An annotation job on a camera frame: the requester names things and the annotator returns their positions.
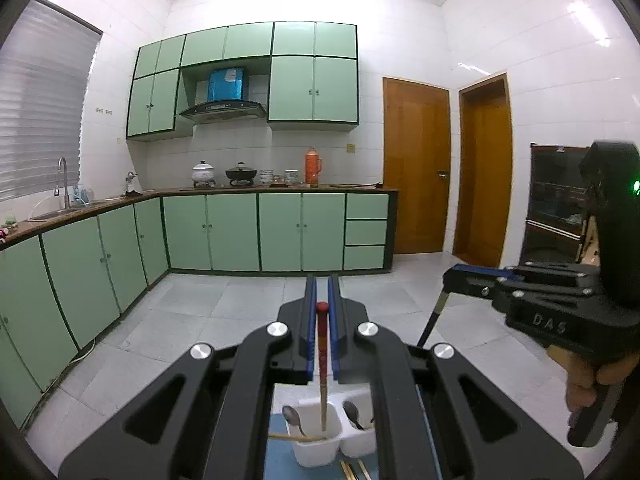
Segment plain bamboo chopstick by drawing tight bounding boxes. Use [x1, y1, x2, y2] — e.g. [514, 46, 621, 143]
[268, 432, 328, 443]
[340, 460, 355, 480]

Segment red-handled bamboo chopstick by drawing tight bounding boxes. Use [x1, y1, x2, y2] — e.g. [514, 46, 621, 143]
[357, 460, 372, 480]

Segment red-handled thin chopstick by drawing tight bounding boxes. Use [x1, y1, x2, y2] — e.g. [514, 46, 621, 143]
[316, 301, 329, 432]

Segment green lower kitchen cabinets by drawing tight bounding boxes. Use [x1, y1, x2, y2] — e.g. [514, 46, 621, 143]
[1, 188, 398, 425]

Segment right hand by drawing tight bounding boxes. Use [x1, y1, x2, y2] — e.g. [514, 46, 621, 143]
[565, 352, 639, 414]

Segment orange thermos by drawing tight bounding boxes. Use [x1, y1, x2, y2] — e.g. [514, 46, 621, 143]
[305, 148, 322, 186]

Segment left wooden door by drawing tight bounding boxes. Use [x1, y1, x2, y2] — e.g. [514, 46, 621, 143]
[383, 77, 451, 254]

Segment window blind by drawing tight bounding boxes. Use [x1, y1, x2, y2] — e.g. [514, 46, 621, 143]
[1, 0, 101, 200]

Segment small kettle on counter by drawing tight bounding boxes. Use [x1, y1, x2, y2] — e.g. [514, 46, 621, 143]
[122, 171, 142, 197]

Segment black range hood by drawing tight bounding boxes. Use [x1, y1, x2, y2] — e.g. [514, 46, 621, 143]
[177, 67, 267, 125]

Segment metal spoon left compartment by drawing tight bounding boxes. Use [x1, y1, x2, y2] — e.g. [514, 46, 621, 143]
[281, 404, 306, 437]

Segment white utensil holder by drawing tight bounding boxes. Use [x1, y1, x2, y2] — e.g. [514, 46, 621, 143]
[285, 388, 376, 457]

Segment right wooden door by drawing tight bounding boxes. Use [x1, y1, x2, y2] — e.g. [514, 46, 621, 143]
[454, 74, 513, 268]

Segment green upper kitchen cabinets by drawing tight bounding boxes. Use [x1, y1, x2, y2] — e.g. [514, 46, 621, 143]
[126, 21, 359, 141]

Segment wooden door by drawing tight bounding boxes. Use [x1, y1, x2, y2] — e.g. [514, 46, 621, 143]
[383, 77, 451, 254]
[454, 74, 513, 268]

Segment green kitchen cabinets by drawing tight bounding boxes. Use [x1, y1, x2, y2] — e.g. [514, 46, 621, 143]
[1, 188, 398, 425]
[126, 21, 359, 141]

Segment black glass cabinet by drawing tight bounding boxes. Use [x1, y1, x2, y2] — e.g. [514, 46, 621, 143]
[520, 143, 588, 264]

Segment white cooking pot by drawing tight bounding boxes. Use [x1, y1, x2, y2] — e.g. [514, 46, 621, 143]
[191, 160, 216, 188]

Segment chrome sink faucet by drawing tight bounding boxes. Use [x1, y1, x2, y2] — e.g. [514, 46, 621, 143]
[54, 156, 70, 210]

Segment blue table mat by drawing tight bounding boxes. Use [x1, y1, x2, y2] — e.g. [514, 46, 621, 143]
[262, 440, 387, 479]

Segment black wok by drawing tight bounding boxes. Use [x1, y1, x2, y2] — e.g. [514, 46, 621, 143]
[226, 162, 257, 188]

